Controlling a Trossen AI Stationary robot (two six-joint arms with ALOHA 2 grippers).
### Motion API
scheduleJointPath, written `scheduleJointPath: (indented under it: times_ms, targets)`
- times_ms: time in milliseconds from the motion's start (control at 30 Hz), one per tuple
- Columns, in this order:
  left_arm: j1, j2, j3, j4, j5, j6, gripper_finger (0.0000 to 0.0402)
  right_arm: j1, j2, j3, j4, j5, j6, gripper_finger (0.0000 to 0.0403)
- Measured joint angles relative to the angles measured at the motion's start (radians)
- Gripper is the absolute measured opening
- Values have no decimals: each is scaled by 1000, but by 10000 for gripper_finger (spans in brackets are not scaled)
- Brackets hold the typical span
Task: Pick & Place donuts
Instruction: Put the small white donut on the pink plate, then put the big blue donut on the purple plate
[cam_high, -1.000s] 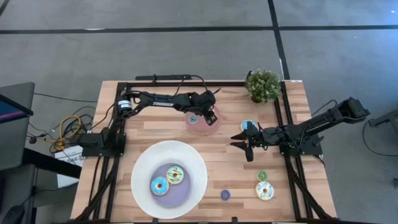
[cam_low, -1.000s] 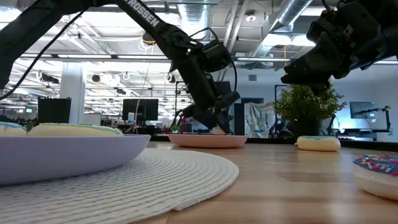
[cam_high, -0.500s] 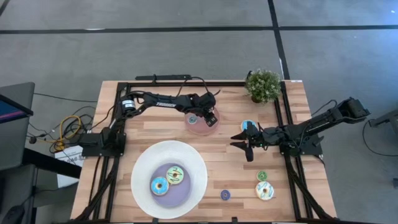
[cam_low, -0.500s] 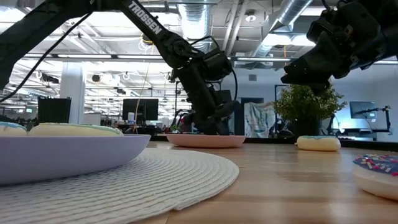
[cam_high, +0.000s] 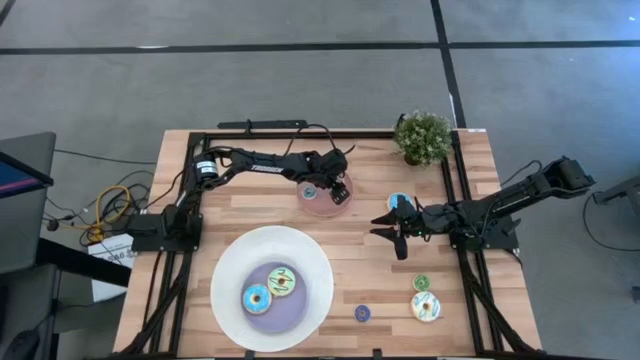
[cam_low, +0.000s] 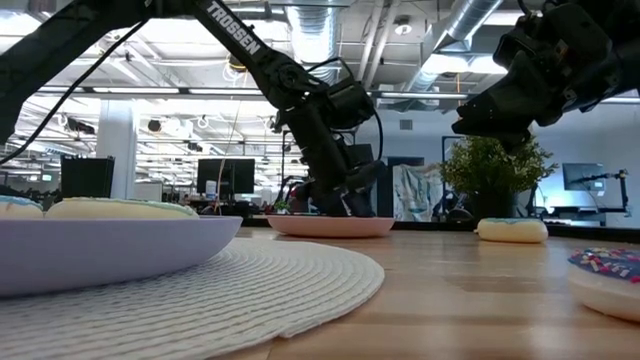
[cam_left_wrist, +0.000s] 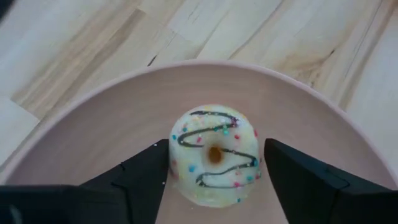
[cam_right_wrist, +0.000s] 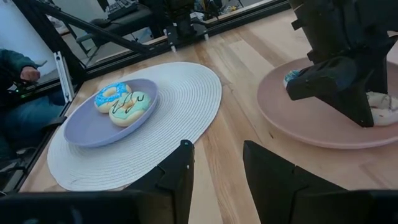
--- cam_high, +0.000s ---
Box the white woven round placemat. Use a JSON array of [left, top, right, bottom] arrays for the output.
[[209, 225, 335, 354]]

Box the large blue iced donut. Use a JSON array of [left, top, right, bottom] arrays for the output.
[[386, 191, 415, 214], [241, 283, 274, 316]]

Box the black controller box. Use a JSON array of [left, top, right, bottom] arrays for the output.
[[124, 214, 162, 239]]

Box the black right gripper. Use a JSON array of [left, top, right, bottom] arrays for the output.
[[370, 198, 442, 261]]

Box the small green potted plant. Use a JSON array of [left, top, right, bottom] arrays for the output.
[[392, 109, 454, 167]]

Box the purple plate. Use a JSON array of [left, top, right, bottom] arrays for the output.
[[240, 261, 309, 335]]

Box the black desk edge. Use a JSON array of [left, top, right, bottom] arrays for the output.
[[37, 238, 132, 289]]

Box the black metal table frame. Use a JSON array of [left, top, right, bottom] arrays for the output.
[[119, 130, 544, 359]]

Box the white paper box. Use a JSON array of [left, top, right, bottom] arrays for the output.
[[88, 233, 136, 303]]

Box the black flat bar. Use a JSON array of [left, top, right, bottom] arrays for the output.
[[217, 119, 309, 130]]

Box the laptop screen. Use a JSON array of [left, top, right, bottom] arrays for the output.
[[0, 151, 55, 200]]

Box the large white donut teal drizzle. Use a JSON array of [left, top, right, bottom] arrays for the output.
[[410, 290, 442, 323]]

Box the yellow floor cable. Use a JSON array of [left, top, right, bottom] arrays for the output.
[[92, 184, 132, 244]]

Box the large mint donut black drizzle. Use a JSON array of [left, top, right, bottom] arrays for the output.
[[266, 266, 297, 298]]

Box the pink plate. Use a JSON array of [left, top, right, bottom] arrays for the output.
[[295, 169, 355, 218]]

